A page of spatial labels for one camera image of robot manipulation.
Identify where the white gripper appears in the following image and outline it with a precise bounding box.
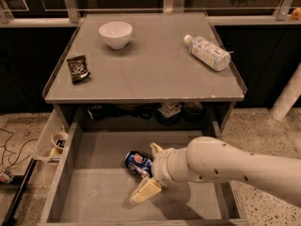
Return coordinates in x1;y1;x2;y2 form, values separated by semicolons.
130;142;191;204

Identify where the blue pepsi can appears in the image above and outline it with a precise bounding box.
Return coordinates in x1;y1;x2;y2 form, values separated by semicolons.
124;151;152;178

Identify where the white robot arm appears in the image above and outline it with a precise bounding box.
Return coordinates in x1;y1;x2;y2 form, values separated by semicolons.
131;137;301;206

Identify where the open grey top drawer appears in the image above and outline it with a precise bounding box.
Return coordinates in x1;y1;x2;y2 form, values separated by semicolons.
38;120;250;226

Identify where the grey cabinet with counter top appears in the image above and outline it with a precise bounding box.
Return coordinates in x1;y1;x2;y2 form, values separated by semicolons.
43;12;246;123

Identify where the patterned packet on shelf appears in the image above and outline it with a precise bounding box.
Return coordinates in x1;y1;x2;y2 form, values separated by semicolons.
158;103;182;118

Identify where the dark round container on shelf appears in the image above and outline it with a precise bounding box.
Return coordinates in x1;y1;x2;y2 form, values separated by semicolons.
182;102;204;122

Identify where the black item on shelf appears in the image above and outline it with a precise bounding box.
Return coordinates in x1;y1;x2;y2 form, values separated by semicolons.
87;105;107;121

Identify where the white mug in bin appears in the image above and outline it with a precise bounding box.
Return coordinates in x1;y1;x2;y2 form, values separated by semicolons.
51;131;68;150

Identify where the clear plastic bin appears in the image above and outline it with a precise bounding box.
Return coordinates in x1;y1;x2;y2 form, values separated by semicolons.
33;111;68;163

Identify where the black snack packet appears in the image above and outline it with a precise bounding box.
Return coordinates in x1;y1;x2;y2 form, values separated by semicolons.
67;55;90;84

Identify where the clear plastic water bottle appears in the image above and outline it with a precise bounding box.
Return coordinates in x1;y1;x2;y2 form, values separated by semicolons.
183;35;230;72

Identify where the white ceramic bowl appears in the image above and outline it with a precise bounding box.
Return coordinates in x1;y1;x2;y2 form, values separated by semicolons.
99;22;133;49

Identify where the orange fruit on ledge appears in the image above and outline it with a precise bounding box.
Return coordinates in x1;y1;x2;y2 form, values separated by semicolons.
291;8;301;20

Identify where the black floor rail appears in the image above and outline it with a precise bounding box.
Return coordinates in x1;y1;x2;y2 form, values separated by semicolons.
1;159;37;226

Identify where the black cable on floor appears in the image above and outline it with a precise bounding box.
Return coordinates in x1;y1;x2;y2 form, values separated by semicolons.
0;127;40;170

